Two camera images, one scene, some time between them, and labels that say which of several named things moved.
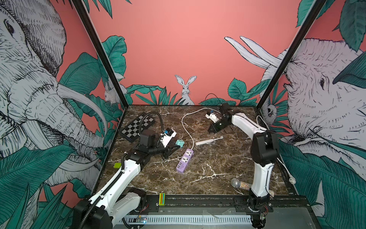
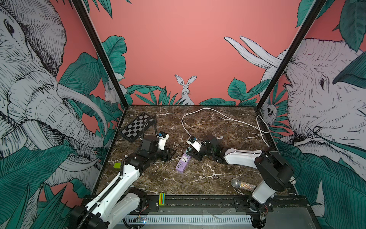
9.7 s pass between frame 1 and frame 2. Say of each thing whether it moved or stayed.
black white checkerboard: stayed
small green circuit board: stayed
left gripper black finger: moved
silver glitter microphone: stayed
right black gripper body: moved
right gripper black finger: moved
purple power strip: stayed
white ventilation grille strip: stayed
